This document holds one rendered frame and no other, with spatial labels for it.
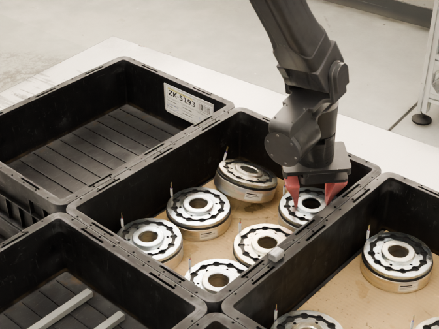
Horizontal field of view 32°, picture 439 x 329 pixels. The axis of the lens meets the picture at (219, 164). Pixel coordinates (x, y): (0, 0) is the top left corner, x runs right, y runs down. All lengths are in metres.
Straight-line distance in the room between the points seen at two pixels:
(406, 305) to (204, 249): 0.31
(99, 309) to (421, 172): 0.79
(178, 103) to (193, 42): 2.30
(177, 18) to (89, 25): 0.45
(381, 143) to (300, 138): 0.68
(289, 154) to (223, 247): 0.22
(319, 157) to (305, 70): 0.16
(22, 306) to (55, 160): 0.37
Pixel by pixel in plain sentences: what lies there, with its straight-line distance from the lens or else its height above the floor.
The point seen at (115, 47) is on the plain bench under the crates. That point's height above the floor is 0.70.
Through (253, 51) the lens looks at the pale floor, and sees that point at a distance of 3.67.
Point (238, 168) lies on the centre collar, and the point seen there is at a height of 0.89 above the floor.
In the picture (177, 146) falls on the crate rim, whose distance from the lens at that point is 1.25.
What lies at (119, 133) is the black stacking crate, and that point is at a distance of 1.49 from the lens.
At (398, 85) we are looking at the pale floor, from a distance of 3.45.
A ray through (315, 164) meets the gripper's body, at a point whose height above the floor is 0.97.
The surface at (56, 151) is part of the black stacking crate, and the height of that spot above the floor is 0.83.
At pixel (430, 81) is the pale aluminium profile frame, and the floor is 0.19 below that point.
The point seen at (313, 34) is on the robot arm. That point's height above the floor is 1.19.
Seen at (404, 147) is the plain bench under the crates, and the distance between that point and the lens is 1.72.
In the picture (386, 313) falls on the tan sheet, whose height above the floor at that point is 0.83.
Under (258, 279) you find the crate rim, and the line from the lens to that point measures 1.01.
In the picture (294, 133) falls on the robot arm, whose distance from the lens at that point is 1.05.
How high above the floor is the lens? 1.61
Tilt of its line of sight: 34 degrees down
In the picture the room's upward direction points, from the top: straight up
